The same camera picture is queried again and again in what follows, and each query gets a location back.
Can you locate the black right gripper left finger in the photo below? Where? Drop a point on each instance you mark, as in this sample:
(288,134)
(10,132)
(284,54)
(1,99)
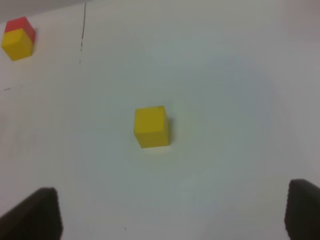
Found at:
(37,217)

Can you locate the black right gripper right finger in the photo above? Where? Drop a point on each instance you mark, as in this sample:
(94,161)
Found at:
(302,214)

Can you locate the yellow template block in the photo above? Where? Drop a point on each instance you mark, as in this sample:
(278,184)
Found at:
(17,44)

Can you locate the red template block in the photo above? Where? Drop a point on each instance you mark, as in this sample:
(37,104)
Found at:
(21,23)

